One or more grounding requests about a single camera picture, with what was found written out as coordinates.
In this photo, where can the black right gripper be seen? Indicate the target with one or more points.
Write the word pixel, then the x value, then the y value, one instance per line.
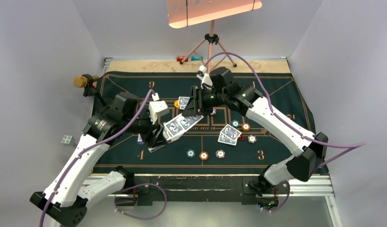
pixel 196 105

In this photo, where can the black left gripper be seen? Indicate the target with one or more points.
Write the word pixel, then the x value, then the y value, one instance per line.
pixel 153 139

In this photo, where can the blue playing card deck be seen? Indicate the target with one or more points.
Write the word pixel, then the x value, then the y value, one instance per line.
pixel 176 127

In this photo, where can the green blue poker chip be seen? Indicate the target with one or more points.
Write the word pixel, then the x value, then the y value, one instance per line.
pixel 190 153
pixel 235 123

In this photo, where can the orange poker chip stack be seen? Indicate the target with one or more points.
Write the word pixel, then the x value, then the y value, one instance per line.
pixel 203 156

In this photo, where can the white blue chip stack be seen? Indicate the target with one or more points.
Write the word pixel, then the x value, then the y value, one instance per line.
pixel 220 153

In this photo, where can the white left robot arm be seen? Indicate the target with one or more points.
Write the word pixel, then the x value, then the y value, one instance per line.
pixel 66 200

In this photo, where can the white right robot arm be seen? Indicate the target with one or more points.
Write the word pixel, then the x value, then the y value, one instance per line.
pixel 307 149

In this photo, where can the blue small blind button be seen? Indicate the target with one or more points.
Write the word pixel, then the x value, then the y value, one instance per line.
pixel 140 140

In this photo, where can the dark green poker mat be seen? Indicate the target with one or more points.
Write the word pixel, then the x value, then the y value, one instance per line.
pixel 243 158

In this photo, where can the yellow big blind button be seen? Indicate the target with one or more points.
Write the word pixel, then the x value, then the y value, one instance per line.
pixel 176 104

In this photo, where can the teal clip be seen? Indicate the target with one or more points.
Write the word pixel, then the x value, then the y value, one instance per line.
pixel 200 58

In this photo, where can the red clip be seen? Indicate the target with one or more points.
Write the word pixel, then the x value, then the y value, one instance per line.
pixel 181 59

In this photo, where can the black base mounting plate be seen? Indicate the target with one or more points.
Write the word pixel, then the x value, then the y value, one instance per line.
pixel 200 188

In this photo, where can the pink music stand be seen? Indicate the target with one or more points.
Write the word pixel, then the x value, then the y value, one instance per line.
pixel 185 13

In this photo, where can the small grey lego block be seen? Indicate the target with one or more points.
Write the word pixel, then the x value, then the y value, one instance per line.
pixel 68 140

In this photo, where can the gold knob black clamp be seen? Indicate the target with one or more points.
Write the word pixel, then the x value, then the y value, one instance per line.
pixel 87 81

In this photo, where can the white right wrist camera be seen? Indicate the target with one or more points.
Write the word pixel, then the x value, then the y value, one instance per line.
pixel 203 76

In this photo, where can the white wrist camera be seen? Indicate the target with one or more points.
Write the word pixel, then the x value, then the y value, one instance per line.
pixel 157 108
pixel 203 76

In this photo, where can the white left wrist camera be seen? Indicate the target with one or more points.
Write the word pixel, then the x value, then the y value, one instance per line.
pixel 157 108

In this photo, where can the aluminium frame rail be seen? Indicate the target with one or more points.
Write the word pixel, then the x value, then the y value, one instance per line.
pixel 316 186

